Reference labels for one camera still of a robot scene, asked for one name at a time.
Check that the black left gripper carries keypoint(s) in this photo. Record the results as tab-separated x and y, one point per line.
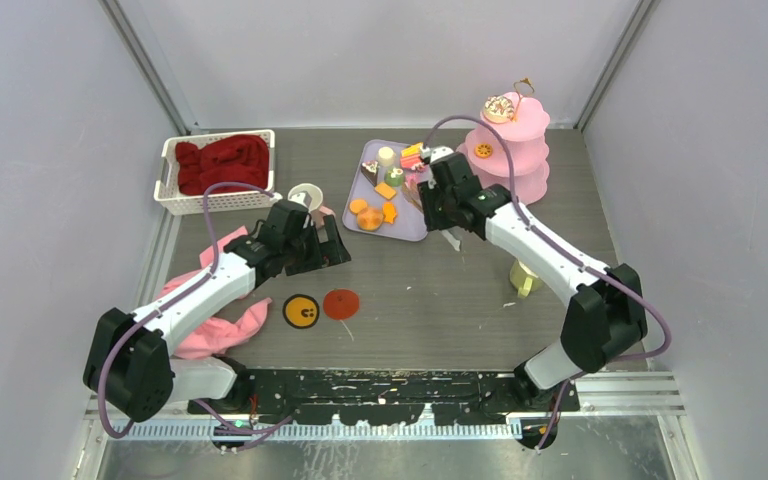
324	254

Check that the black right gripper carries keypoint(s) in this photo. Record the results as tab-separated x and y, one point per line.
427	192

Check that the round orange lattice cookie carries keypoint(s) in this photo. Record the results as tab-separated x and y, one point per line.
483	150

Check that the yellow pink layered cake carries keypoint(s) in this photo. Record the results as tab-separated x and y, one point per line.
410	157

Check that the sprinkled donut cake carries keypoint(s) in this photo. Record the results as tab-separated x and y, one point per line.
499	109

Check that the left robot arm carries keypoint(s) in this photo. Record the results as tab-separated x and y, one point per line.
132	365

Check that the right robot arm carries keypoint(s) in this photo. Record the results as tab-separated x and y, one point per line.
603	316

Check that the pink mug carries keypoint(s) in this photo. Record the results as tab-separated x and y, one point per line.
319	210

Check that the orange round bun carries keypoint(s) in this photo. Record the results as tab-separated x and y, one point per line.
370	218

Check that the round orange flat cookie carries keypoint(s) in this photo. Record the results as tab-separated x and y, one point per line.
358	205

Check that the red tomato coaster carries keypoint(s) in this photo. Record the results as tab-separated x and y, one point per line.
341	304

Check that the green round cake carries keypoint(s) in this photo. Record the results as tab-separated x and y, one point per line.
394	177

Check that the orange fish-shaped pastry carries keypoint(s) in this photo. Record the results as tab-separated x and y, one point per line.
389	213

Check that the black yellow face coaster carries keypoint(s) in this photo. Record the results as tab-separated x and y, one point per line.
301	311

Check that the lavender serving tray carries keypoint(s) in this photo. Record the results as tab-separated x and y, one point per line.
409	225

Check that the orange square biscuit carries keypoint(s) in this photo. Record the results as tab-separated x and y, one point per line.
385	191

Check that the cream cylinder cake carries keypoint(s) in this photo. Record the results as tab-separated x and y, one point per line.
385	157

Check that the chocolate cake slice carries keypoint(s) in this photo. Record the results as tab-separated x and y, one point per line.
369	170

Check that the pink three-tier cake stand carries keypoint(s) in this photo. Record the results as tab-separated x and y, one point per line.
520	158

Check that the yellow-green mug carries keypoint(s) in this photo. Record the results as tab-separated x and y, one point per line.
523	279

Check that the pink cloth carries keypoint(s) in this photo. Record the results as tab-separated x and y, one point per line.
216	335

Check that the dark red towel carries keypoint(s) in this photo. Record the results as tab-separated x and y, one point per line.
238	158

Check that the white plastic basket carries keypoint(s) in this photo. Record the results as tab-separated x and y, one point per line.
223	196

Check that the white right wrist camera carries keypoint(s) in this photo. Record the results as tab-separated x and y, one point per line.
430	155

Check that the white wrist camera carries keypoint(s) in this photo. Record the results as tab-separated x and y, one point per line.
302	198
430	155

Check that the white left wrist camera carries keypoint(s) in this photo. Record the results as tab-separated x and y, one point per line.
302	198

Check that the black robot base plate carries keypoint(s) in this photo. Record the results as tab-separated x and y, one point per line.
378	397

